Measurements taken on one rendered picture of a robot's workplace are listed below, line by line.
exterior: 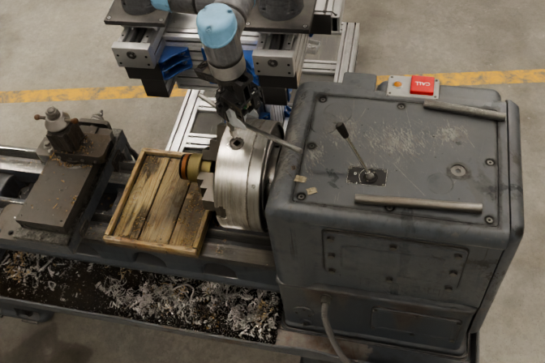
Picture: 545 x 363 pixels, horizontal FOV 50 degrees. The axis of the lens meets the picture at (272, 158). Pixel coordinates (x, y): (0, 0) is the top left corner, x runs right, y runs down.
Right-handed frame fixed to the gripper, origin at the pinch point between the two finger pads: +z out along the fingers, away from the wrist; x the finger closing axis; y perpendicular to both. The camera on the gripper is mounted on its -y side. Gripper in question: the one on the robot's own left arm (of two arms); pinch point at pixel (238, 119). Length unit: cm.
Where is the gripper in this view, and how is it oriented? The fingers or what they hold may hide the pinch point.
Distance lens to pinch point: 141.6
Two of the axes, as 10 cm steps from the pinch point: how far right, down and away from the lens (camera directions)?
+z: 1.2, 5.3, 8.4
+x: 6.6, -6.8, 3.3
